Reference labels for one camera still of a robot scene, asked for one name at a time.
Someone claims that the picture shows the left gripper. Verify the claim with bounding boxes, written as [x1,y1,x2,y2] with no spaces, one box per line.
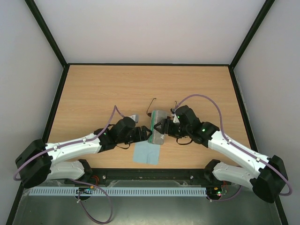
[117,125,152,143]

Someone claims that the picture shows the grey glasses case green lining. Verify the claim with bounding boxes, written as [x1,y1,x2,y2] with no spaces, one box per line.
[148,110,168,145]

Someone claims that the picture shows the light blue cleaning cloth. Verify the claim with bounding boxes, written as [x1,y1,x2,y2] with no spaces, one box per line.
[133,141,160,165]

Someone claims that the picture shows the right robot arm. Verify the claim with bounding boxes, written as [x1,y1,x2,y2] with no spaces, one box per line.
[151,105,288,203]

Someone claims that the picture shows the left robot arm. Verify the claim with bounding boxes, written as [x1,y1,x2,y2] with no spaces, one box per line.
[15,117,152,188]

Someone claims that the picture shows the dark round sunglasses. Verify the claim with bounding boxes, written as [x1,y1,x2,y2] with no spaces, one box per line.
[146,97,177,118]

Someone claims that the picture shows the left controller board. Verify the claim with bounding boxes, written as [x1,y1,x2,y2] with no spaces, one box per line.
[75,186,97,195]

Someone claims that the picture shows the controller board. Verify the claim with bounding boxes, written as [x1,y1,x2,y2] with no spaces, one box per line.
[75,186,97,195]
[206,185,228,196]

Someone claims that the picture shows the right controller board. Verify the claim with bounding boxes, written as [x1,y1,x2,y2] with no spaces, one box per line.
[206,185,228,196]

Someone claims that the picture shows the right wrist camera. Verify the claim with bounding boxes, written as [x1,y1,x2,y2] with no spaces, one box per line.
[171,108,180,124]

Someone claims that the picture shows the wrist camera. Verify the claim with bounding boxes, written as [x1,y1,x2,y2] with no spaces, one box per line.
[171,108,180,124]
[129,114,139,123]

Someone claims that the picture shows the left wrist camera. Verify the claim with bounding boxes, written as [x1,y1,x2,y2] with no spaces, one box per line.
[129,114,139,123]

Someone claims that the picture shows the light blue slotted cable duct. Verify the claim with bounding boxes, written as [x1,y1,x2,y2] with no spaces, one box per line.
[29,187,207,197]

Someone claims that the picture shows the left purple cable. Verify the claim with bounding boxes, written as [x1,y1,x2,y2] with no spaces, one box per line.
[13,105,125,223]

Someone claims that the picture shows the black aluminium frame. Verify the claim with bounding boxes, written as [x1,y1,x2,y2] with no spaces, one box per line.
[4,0,290,225]

